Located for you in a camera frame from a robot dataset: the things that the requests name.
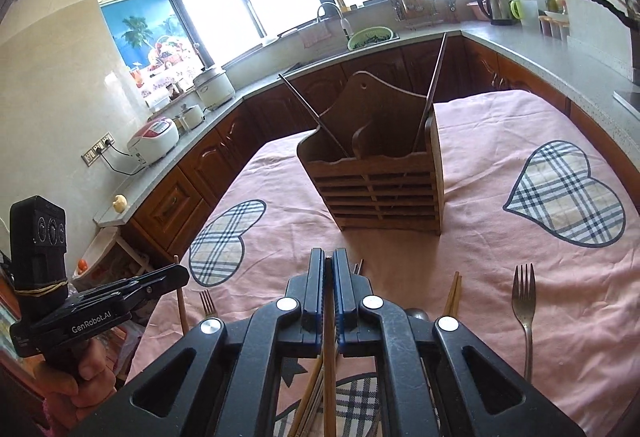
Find light wooden chopstick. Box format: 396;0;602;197
172;254;190;335

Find dark metal chopstick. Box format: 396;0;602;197
411;33;448;152
278;73;349;157

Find left hand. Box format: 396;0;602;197
34;339;116;436

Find metal spoon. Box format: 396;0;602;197
405;308;430;322

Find wooden chopstick on table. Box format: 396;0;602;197
450;275;462;318
442;271;460;316

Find silver fork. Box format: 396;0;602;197
198;290;217;319
512;264;536;382

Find pink heart-patterned tablecloth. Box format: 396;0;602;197
127;88;640;437

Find white red rice cooker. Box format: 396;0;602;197
127;117;179;165

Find wooden utensil holder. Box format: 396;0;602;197
297;71;444;235

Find small white pot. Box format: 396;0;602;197
179;104;204;130

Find white cooking pot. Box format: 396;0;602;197
193;65;235;108

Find lower wooden cabinets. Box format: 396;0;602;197
120;33;639;264

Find green colander bowl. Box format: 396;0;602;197
347;26;395;51

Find sink faucet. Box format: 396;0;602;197
316;1;355;42

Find dish drying rack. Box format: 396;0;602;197
390;0;445;30

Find electric kettle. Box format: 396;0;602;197
476;0;514;25

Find green lidded container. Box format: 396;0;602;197
510;0;524;21

